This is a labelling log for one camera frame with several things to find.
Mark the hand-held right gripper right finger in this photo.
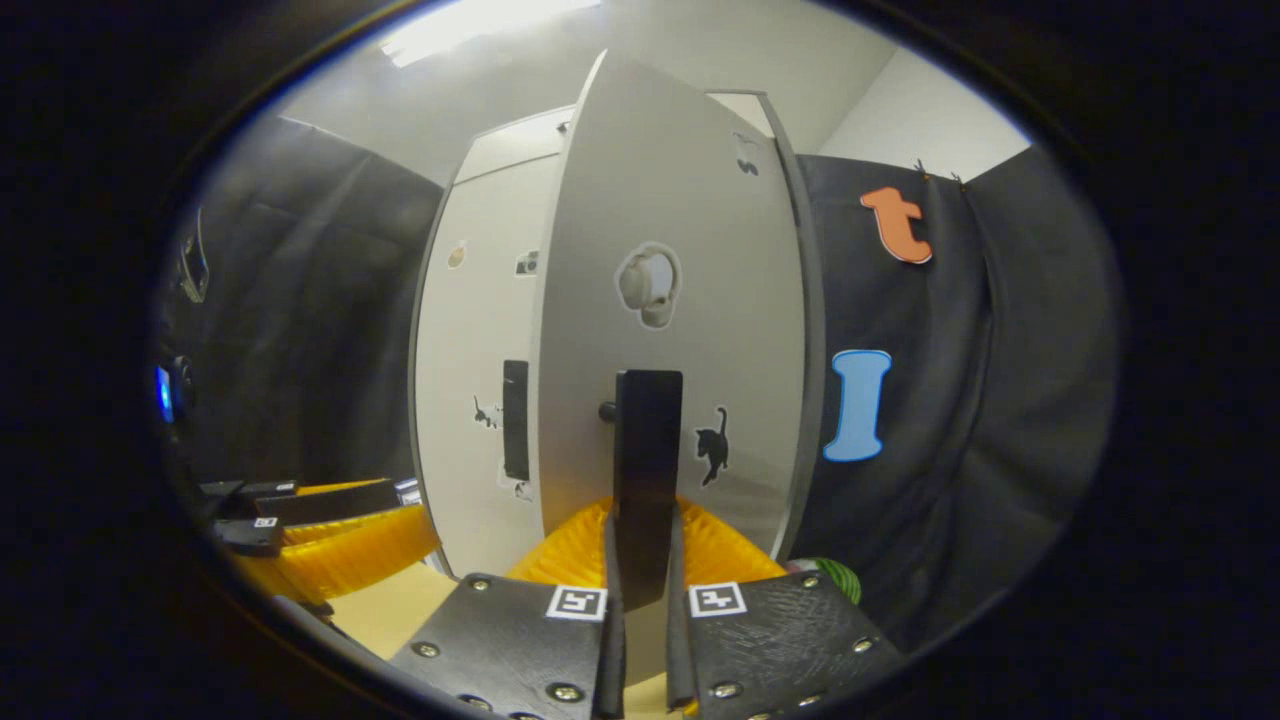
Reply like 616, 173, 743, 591
665, 505, 906, 720

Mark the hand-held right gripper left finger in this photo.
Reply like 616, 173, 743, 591
390, 500, 626, 720

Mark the black door handle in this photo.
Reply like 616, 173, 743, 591
598, 370, 684, 611
503, 360, 529, 481

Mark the white door with camera sticker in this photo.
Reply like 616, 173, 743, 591
415, 150, 561, 581

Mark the white double-door shoe cabinet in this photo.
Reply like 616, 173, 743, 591
408, 50, 826, 611

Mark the white door with headphones sticker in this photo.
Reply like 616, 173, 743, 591
540, 50, 806, 563

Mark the green striped ball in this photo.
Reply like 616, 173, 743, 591
790, 557, 863, 606

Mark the black backdrop cloth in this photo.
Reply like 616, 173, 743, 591
160, 115, 1121, 656

